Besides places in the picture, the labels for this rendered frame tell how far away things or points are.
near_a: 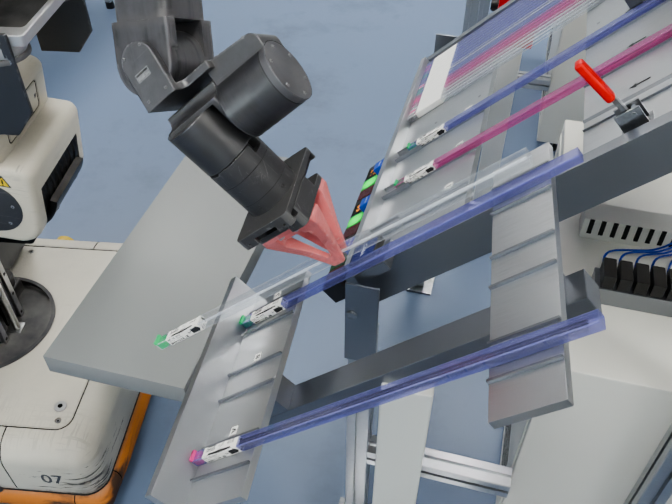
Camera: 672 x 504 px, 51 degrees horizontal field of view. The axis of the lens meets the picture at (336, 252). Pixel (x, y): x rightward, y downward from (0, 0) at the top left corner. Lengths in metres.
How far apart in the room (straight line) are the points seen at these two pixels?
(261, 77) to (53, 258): 1.32
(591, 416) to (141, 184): 1.73
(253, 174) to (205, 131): 0.06
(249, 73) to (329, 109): 2.19
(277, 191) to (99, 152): 2.06
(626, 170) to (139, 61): 0.54
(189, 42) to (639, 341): 0.83
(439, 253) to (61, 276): 1.07
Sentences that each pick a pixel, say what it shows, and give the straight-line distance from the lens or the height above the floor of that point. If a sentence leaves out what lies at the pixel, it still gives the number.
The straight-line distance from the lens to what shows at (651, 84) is 0.94.
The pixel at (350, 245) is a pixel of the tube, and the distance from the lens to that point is 0.68.
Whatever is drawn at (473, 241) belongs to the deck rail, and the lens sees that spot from 0.95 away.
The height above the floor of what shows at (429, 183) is 0.79.
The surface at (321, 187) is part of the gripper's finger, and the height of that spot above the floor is 1.06.
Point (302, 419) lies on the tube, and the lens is 0.74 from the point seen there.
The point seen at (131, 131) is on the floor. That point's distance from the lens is 2.75.
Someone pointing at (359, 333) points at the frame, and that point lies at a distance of 1.06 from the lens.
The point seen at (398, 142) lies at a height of 0.73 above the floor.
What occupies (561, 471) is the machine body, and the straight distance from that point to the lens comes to 1.35.
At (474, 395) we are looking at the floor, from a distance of 1.83.
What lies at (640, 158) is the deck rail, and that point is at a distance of 0.86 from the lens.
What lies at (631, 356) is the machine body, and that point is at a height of 0.62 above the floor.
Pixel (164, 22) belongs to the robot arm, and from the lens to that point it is 0.62.
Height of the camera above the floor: 1.47
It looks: 44 degrees down
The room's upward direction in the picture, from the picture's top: straight up
